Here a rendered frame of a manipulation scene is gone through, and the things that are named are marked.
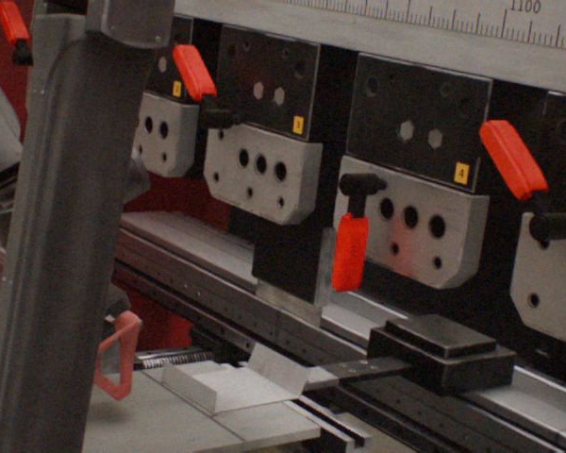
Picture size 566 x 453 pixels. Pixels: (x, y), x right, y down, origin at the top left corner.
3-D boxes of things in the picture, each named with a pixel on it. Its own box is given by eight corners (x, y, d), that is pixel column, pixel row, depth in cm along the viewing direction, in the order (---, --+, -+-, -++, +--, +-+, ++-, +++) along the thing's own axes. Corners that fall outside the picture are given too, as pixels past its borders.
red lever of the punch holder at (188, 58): (173, 40, 111) (209, 120, 106) (208, 42, 113) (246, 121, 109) (165, 53, 112) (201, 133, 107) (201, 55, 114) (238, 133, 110)
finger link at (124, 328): (127, 355, 107) (91, 273, 102) (169, 383, 101) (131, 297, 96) (65, 398, 104) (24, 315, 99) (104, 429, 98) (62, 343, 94)
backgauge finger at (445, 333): (256, 375, 122) (261, 329, 120) (435, 348, 137) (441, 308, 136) (329, 418, 112) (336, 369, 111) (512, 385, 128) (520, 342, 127)
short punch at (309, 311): (248, 296, 116) (258, 203, 113) (264, 294, 117) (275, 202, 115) (310, 327, 108) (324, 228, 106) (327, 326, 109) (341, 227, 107)
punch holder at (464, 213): (329, 244, 100) (355, 51, 96) (401, 240, 105) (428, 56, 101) (455, 296, 89) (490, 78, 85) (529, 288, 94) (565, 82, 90)
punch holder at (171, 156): (102, 151, 130) (114, 1, 127) (167, 151, 136) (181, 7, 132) (174, 181, 119) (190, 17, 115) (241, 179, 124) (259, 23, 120)
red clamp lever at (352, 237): (324, 289, 94) (339, 171, 92) (361, 285, 97) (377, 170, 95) (338, 295, 93) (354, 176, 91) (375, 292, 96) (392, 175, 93)
